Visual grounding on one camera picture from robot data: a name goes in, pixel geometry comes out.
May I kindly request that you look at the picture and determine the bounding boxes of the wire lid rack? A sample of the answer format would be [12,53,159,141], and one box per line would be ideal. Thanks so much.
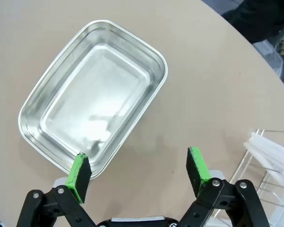
[213,129,284,227]

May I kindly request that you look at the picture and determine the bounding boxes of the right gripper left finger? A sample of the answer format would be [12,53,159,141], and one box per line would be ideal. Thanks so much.
[16,152,99,227]

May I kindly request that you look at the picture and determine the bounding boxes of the rectangular steel container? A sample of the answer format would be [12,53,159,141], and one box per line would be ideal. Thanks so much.
[18,20,169,182]

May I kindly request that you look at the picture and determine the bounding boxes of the person in black t-shirt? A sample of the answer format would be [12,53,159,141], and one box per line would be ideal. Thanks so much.
[221,0,284,44]

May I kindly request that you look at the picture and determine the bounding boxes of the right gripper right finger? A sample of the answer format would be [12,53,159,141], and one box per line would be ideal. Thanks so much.
[177,146,269,227]

